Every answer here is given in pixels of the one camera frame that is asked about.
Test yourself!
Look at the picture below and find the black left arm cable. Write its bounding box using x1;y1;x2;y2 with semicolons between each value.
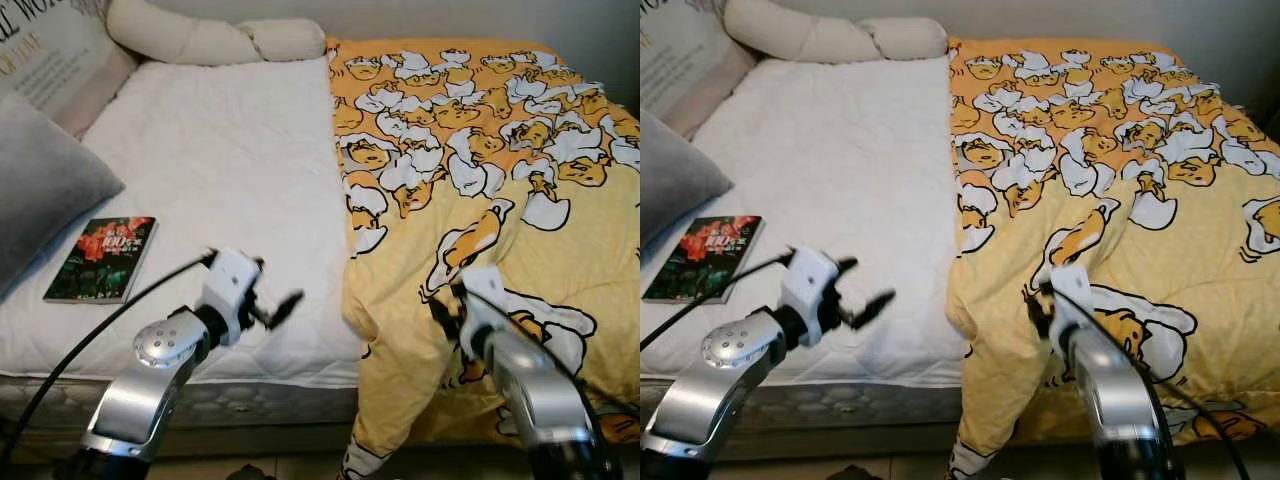
0;250;217;471
640;250;797;351

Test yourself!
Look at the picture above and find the yellow cartoon print blanket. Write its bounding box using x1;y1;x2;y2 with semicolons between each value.
325;36;641;480
943;36;1280;480

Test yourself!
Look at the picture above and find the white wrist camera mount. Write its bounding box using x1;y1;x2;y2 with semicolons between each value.
778;246;843;347
197;248;265;347
458;264;509;333
1048;264;1095;329

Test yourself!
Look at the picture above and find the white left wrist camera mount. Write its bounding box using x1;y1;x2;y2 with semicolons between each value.
778;246;843;347
197;248;265;347

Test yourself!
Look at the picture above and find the long cream bolster pillow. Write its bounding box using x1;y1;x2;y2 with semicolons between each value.
104;0;263;67
722;0;881;65

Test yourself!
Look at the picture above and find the plain grey cushion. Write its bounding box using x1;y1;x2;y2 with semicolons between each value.
0;93;127;299
640;108;736;251

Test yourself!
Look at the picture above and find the white quilted mattress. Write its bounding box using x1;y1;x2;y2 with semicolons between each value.
640;55;966;431
0;55;366;431

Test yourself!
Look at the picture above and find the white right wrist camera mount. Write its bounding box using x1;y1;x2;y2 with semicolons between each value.
458;264;509;333
1048;264;1095;329

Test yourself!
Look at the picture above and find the beige cushion with lettering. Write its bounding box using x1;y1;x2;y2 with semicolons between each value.
640;0;756;139
0;0;138;139

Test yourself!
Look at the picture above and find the dark red cover book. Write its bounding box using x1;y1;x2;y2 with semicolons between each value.
642;214;766;304
43;215;159;305

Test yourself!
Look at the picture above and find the short cream bolster pillow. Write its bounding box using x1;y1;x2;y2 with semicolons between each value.
858;17;949;61
238;17;328;63

